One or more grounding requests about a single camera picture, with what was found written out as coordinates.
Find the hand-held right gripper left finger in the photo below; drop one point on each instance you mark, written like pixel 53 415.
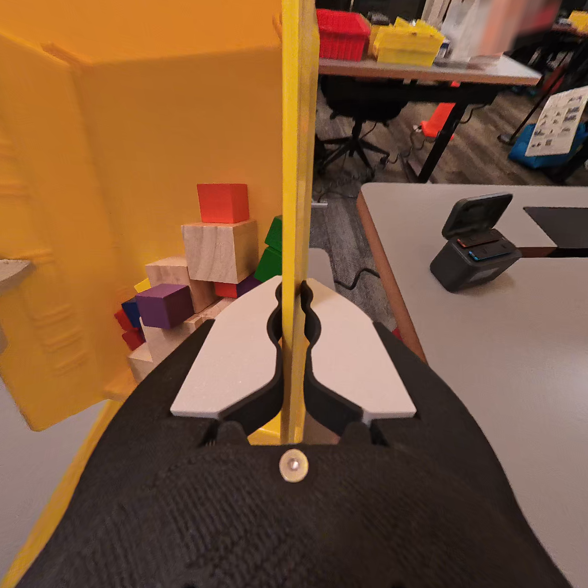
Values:
pixel 229 358

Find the orange cone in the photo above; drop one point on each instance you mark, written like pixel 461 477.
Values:
pixel 438 121

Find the grey desk with black legs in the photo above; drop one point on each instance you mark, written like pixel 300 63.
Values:
pixel 413 73

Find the pile of coloured wooden cubes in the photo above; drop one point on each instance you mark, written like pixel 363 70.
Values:
pixel 216 250

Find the dark grey charger case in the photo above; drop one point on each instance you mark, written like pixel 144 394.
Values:
pixel 473 266

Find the printed leaflet board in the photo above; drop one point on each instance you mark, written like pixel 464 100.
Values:
pixel 558 121

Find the blue bag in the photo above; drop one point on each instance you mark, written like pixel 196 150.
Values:
pixel 521 149

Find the black desk mat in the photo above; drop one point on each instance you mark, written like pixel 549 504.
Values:
pixel 560 227

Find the large yellow plastic box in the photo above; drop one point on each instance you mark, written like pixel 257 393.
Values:
pixel 138 138

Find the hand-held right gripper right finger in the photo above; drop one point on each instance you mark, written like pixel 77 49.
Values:
pixel 353 363

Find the small yellow plastic box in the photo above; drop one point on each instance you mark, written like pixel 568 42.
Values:
pixel 404 46
pixel 579 20

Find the red plastic box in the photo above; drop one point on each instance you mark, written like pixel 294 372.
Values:
pixel 342 34

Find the black office chair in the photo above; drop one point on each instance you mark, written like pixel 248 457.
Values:
pixel 358 105

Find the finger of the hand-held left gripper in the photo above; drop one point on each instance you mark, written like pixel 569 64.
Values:
pixel 13 273

